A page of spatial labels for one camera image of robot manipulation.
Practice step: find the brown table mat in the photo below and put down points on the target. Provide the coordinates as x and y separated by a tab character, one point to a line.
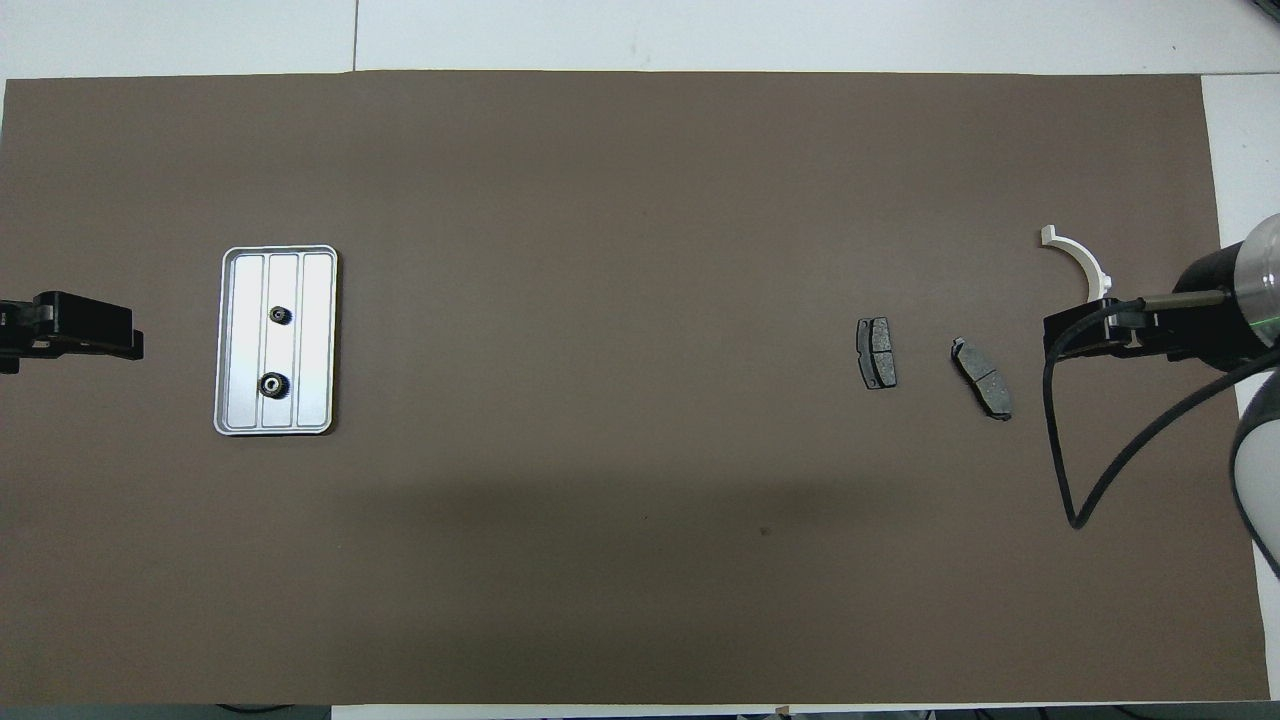
600	250

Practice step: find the silver metal tray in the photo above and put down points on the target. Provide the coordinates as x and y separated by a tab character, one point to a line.
240	340

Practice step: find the large black bearing gear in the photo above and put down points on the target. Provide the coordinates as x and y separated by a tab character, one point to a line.
265	385

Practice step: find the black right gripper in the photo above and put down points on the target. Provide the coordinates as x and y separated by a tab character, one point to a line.
1110	328

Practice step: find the rectangular dark brake pad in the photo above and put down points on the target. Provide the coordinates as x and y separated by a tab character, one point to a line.
878	355

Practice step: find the white curved plastic bracket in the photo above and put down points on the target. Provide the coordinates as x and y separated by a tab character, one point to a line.
1085	255

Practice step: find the curved dark brake pad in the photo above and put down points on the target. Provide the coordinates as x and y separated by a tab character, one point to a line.
985	385

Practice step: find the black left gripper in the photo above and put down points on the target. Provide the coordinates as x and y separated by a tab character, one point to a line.
85	325

